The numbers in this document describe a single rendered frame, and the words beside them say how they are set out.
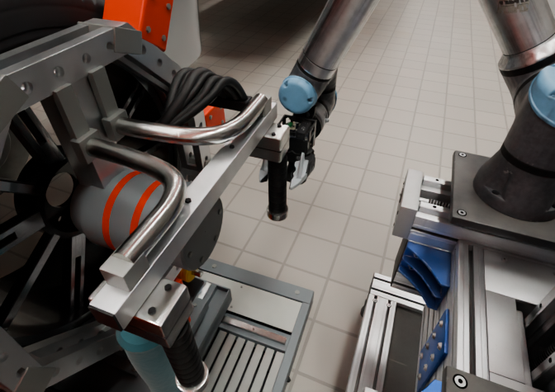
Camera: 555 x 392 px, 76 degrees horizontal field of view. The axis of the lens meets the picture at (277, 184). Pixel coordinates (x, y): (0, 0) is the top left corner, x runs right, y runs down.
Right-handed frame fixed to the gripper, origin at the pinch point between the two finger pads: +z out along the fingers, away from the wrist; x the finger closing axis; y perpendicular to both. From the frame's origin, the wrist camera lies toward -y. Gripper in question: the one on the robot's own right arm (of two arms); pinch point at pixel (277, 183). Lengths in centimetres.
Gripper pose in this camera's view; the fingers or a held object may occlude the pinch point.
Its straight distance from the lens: 67.7
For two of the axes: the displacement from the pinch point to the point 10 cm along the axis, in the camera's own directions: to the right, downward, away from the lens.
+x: 9.4, 2.2, -2.6
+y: 0.0, -7.6, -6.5
